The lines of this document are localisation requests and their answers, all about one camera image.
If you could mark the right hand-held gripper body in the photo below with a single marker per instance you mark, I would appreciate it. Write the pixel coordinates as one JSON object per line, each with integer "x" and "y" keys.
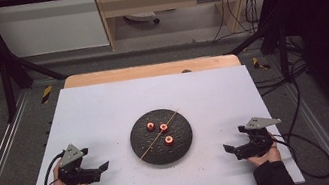
{"x": 259, "y": 144}

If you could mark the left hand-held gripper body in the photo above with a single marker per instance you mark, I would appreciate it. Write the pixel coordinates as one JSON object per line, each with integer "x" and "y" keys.
{"x": 75, "y": 175}

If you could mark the round black plate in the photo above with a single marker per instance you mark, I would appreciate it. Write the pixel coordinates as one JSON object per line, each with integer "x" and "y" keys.
{"x": 178, "y": 144}

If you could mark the thin bamboo skewer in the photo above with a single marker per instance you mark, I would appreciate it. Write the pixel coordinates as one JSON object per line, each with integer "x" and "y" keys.
{"x": 156, "y": 137}

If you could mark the person's right hand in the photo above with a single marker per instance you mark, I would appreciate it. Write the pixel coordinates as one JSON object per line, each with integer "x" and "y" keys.
{"x": 271, "y": 157}

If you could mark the person's left hand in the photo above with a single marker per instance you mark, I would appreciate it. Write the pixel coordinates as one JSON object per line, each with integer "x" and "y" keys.
{"x": 57, "y": 181}

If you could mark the white table board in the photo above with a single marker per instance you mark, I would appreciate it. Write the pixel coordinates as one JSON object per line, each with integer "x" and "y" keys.
{"x": 95, "y": 117}

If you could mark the yellow black tape mark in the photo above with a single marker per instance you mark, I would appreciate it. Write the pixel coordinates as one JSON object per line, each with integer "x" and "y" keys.
{"x": 259, "y": 64}
{"x": 46, "y": 93}

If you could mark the wooden table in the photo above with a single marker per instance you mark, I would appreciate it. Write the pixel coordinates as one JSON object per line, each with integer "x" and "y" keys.
{"x": 135, "y": 73}

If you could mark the white cabinet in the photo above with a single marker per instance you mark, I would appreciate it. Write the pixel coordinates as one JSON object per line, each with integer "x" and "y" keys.
{"x": 47, "y": 27}

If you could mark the grey chair leg with caster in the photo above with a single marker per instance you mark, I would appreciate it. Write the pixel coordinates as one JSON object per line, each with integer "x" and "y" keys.
{"x": 141, "y": 17}

